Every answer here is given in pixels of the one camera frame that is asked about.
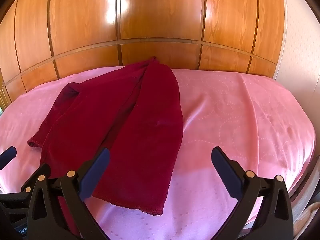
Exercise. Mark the dark red fleece cloth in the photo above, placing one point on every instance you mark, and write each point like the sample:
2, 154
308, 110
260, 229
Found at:
140, 130

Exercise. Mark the wooden bed frame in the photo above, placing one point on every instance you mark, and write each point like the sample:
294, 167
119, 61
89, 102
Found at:
305, 192

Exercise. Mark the wooden wardrobe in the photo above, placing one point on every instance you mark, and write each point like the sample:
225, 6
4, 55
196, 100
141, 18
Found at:
160, 17

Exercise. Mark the pink bedspread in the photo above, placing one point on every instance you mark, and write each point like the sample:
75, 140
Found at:
225, 117

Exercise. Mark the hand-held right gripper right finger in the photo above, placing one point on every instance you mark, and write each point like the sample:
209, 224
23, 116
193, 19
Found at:
226, 172

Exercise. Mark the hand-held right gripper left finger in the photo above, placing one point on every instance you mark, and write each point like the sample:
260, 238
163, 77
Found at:
96, 172

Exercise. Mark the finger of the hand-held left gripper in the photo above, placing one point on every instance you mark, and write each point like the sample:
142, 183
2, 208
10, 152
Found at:
8, 155
35, 180

